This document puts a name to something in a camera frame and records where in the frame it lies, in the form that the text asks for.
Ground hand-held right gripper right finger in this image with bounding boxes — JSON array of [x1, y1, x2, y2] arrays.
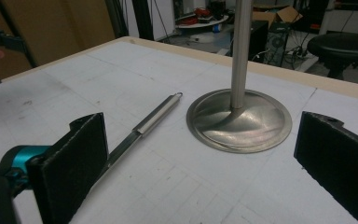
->
[[293, 111, 358, 224]]

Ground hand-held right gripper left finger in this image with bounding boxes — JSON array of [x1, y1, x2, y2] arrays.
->
[[27, 112, 110, 224]]

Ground steel utensil with loop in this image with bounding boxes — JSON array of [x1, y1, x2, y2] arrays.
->
[[104, 91, 184, 171]]

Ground black metal stand leg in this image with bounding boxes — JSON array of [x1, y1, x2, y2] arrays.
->
[[0, 0, 39, 69]]

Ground brown board panel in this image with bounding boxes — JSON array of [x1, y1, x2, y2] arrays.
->
[[0, 0, 117, 82]]

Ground metal stand with round base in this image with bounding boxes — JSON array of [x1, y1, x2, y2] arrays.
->
[[186, 0, 294, 154]]

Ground black round stool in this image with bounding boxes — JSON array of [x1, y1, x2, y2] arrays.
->
[[306, 32, 358, 80]]

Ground black computer tower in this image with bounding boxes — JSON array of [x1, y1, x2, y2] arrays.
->
[[229, 20, 269, 63]]

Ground open cardboard box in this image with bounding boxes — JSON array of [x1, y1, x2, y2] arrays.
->
[[251, 6, 304, 30]]

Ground white round table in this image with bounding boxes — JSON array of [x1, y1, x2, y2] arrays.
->
[[174, 14, 230, 31]]

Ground red tool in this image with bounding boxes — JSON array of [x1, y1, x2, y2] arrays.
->
[[193, 7, 212, 19]]

